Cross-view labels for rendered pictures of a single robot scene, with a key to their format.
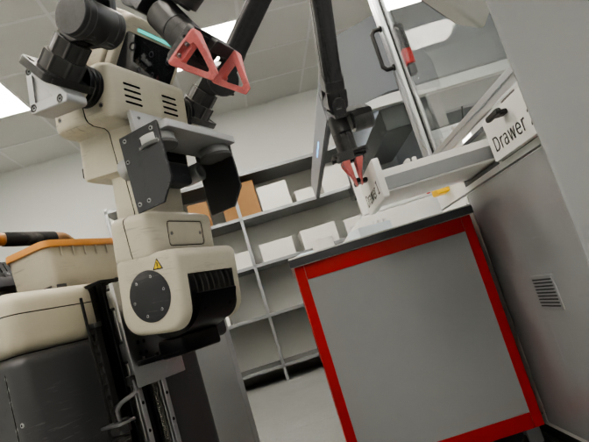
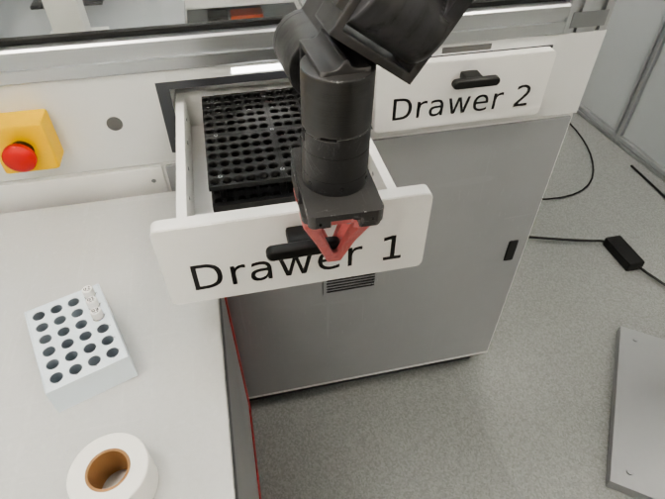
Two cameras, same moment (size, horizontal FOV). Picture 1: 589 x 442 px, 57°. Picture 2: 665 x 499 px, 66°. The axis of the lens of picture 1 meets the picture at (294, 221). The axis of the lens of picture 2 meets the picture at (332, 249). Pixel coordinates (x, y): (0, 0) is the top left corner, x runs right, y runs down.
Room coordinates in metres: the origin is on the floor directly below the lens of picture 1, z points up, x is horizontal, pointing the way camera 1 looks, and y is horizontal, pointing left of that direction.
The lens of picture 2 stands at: (1.57, 0.16, 1.26)
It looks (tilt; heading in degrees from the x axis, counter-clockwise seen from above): 44 degrees down; 259
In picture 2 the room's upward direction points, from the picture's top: straight up
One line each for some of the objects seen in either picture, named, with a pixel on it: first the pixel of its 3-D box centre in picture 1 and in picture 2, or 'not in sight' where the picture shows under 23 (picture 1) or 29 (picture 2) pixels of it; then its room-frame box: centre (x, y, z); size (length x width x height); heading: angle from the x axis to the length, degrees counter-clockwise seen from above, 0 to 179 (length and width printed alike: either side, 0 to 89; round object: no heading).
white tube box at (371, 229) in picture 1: (370, 231); (79, 343); (1.79, -0.23, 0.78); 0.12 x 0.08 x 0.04; 112
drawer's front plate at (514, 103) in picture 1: (514, 123); (461, 90); (1.23, -0.55, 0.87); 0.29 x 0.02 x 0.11; 2
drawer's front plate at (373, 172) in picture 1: (373, 188); (298, 246); (1.53, -0.24, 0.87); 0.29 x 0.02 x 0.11; 2
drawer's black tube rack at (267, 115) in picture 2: not in sight; (273, 149); (1.54, -0.44, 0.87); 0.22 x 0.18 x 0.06; 92
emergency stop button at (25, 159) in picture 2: not in sight; (20, 155); (1.87, -0.48, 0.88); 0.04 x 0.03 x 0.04; 2
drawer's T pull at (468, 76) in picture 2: (498, 114); (472, 78); (1.23, -0.52, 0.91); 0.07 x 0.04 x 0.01; 2
